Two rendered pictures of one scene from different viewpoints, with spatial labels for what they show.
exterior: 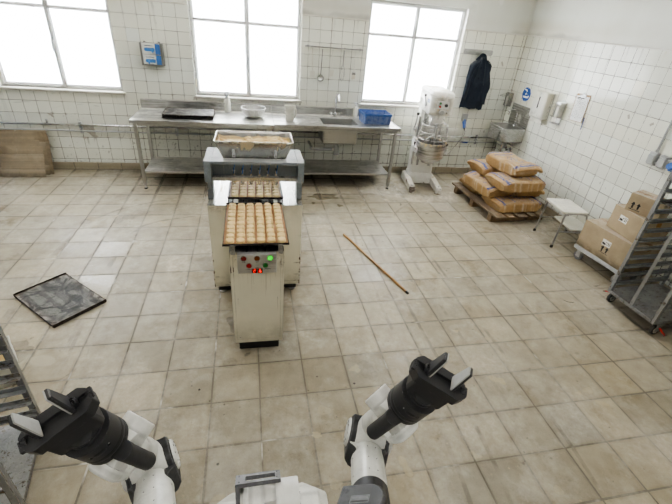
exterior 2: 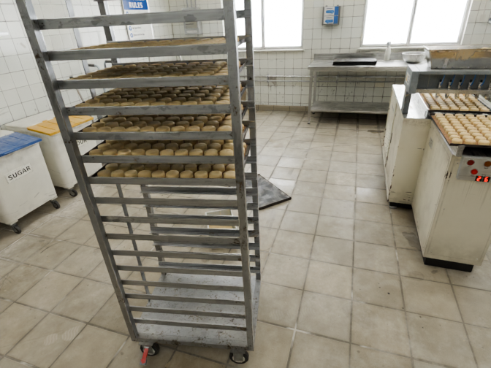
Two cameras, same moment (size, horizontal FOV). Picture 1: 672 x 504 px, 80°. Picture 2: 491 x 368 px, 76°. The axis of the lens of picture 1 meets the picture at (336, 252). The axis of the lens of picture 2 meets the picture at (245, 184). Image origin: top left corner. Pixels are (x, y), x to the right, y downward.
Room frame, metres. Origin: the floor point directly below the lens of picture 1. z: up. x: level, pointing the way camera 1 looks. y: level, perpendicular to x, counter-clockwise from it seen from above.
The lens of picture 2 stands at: (0.07, 0.75, 1.58)
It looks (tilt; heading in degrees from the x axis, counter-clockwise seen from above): 28 degrees down; 33
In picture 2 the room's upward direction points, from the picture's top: 3 degrees counter-clockwise
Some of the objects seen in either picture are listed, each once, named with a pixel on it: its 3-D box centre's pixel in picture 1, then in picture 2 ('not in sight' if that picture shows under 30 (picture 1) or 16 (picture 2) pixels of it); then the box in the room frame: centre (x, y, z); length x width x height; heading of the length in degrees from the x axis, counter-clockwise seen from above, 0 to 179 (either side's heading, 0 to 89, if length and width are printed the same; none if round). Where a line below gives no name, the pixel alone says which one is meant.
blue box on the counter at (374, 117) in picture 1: (374, 117); not in sight; (5.78, -0.37, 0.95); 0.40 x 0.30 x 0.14; 107
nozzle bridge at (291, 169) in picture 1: (255, 176); (458, 91); (2.93, 0.68, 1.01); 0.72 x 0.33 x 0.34; 103
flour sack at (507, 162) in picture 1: (511, 164); not in sight; (5.26, -2.23, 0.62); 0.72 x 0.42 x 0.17; 20
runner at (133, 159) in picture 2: not in sight; (158, 158); (0.79, 1.60, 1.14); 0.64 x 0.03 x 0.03; 115
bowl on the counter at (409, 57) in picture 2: (253, 112); (413, 58); (5.41, 1.26, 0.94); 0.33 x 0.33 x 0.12
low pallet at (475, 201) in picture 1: (496, 201); not in sight; (5.31, -2.19, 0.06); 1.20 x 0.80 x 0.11; 16
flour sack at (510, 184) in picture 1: (516, 181); not in sight; (5.03, -2.25, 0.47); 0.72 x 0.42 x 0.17; 109
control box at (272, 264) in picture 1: (257, 262); (484, 169); (2.08, 0.49, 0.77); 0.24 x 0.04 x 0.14; 103
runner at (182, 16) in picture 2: not in sight; (130, 19); (0.79, 1.60, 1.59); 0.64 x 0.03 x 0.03; 115
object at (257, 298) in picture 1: (257, 272); (454, 188); (2.43, 0.57, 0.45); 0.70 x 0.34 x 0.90; 13
